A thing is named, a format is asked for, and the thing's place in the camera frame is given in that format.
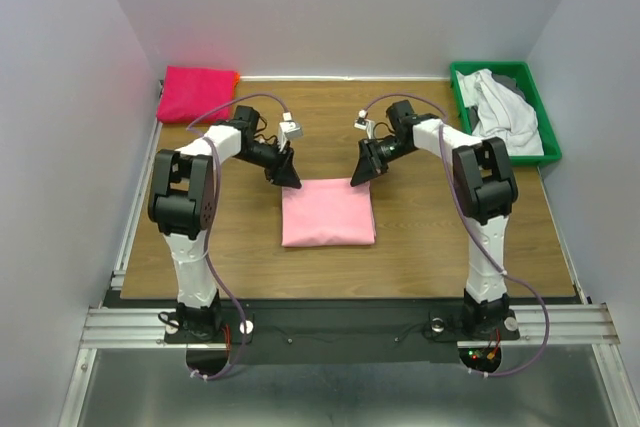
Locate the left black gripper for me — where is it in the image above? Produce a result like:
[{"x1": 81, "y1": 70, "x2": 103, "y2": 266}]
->
[{"x1": 234, "y1": 137, "x2": 302, "y2": 189}]

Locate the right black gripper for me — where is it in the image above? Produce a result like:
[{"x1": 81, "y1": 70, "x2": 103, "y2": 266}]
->
[{"x1": 350, "y1": 135, "x2": 415, "y2": 186}]

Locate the light pink t shirt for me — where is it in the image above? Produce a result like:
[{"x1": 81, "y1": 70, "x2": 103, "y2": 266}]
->
[{"x1": 282, "y1": 178, "x2": 376, "y2": 248}]

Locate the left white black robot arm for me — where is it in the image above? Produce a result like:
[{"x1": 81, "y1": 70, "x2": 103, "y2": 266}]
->
[{"x1": 148, "y1": 105, "x2": 302, "y2": 342}]

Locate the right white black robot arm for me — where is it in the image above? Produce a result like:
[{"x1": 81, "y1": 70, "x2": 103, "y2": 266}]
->
[{"x1": 350, "y1": 95, "x2": 518, "y2": 337}]

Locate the folded magenta t shirt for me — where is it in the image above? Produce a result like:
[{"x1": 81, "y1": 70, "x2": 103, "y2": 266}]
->
[{"x1": 156, "y1": 66, "x2": 236, "y2": 124}]

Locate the white crumpled t shirt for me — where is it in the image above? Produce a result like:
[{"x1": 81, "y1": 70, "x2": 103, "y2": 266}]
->
[{"x1": 456, "y1": 69, "x2": 544, "y2": 156}]

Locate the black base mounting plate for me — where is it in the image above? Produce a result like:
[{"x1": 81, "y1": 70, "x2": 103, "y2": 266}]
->
[{"x1": 163, "y1": 298, "x2": 521, "y2": 368}]

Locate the grey garment in bin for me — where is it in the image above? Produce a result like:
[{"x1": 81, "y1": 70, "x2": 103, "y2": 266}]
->
[{"x1": 492, "y1": 73, "x2": 526, "y2": 100}]

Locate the green plastic bin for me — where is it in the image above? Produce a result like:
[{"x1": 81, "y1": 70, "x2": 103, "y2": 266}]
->
[{"x1": 450, "y1": 61, "x2": 562, "y2": 166}]

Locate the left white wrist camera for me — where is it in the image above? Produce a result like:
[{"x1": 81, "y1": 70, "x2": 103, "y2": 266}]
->
[{"x1": 277, "y1": 120, "x2": 303, "y2": 151}]

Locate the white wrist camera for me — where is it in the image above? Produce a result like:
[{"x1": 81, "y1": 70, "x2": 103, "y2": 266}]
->
[
  {"x1": 354, "y1": 108, "x2": 376, "y2": 139},
  {"x1": 277, "y1": 120, "x2": 303, "y2": 151}
]

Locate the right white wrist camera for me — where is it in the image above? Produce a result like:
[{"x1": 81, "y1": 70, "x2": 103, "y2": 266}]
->
[{"x1": 354, "y1": 108, "x2": 376, "y2": 139}]

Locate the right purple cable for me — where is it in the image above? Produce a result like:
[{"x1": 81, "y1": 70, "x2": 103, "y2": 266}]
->
[{"x1": 357, "y1": 92, "x2": 551, "y2": 379}]

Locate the aluminium extrusion rail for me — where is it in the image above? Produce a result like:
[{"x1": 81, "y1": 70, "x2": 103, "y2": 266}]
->
[{"x1": 80, "y1": 304, "x2": 620, "y2": 349}]

